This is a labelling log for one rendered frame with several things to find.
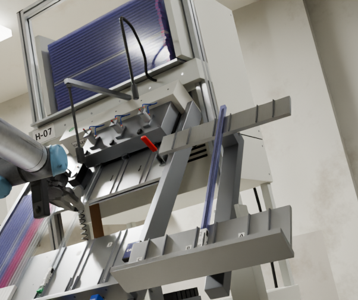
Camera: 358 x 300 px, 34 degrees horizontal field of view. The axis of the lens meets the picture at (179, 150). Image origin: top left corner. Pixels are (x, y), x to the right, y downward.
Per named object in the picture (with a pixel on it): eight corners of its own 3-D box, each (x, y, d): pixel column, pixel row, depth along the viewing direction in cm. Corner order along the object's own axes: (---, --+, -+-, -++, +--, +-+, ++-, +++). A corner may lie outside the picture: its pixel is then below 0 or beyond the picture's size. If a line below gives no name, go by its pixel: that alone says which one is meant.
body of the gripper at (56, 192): (74, 172, 170) (45, 149, 162) (68, 197, 164) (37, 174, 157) (56, 180, 173) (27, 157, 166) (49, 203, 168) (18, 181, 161)
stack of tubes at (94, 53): (171, 60, 186) (155, -14, 192) (57, 112, 212) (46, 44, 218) (191, 68, 197) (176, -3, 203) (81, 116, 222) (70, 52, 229)
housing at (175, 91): (196, 126, 184) (172, 93, 178) (83, 168, 209) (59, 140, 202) (201, 111, 190) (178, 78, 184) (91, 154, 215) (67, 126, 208)
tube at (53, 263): (43, 293, 150) (40, 291, 150) (39, 294, 151) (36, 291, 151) (104, 163, 187) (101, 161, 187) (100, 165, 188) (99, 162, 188)
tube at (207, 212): (204, 263, 105) (201, 259, 105) (197, 265, 106) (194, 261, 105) (226, 108, 145) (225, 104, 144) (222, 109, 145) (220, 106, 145)
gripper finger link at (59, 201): (82, 197, 176) (63, 181, 171) (78, 214, 173) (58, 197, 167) (75, 200, 178) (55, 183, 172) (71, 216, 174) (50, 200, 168)
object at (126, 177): (173, 187, 163) (164, 174, 160) (15, 237, 196) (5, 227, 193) (197, 116, 187) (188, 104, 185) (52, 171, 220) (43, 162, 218)
